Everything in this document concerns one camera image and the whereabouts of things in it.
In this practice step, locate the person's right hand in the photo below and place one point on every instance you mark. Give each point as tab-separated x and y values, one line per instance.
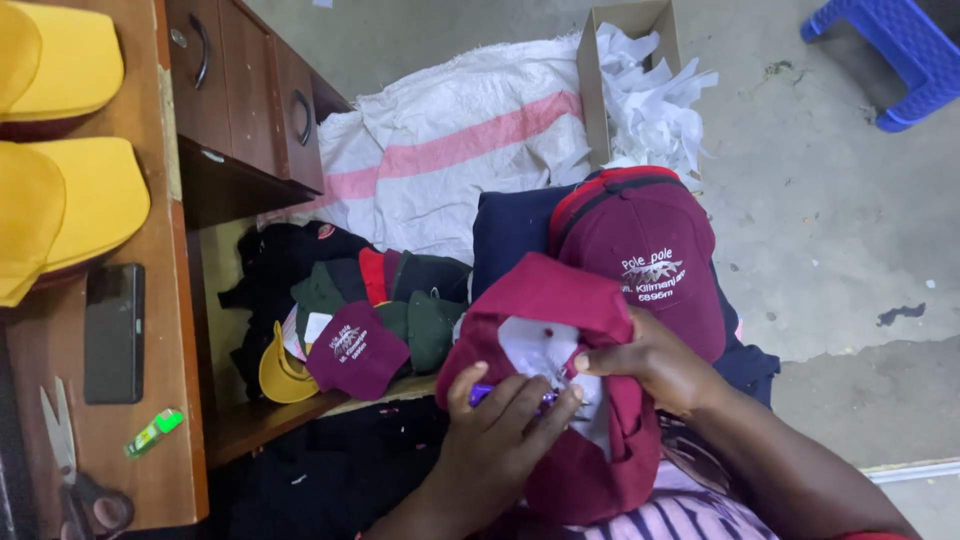
664	367

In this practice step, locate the person's left hand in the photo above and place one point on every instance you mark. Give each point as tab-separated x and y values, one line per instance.
487	442

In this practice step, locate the purple thread snips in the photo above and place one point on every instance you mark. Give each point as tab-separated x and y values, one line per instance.
481	393

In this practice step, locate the maroon cap with white lining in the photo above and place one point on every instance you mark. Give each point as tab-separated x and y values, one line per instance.
540	300

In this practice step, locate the maroon embroidered cap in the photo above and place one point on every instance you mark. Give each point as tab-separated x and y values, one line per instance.
358	352
649	255

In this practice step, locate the pile of dark green caps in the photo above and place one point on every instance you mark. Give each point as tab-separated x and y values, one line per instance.
427	307

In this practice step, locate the pink striped shirt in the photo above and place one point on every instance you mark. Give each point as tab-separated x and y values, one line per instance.
675	517

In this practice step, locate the black fabric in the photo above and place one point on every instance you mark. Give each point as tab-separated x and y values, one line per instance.
337	472

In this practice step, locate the red cap with black stripe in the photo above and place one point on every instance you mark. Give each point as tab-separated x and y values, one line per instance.
585	187

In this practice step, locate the yellow cap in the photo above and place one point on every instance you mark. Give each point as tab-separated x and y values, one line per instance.
281	379

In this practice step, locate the heap of white paper scraps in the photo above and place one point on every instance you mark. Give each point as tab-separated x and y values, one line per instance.
652	105

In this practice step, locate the pile of black caps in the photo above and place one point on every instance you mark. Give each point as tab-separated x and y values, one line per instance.
277	259

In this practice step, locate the brown cardboard box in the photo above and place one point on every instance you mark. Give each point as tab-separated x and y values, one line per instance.
591	97

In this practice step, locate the white sack with pink stripe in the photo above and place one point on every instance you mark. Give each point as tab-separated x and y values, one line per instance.
450	150

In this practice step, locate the green lighter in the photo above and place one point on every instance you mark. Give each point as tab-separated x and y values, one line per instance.
154	433

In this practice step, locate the black phone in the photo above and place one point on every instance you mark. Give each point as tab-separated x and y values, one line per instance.
114	334

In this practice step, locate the blue plastic stool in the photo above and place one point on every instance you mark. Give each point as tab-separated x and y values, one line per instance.
911	45

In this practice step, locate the brown wooden desk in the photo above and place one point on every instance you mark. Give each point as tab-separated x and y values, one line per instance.
247	97

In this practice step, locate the stack of yellow cap visors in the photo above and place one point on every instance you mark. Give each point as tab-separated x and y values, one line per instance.
82	202
67	60

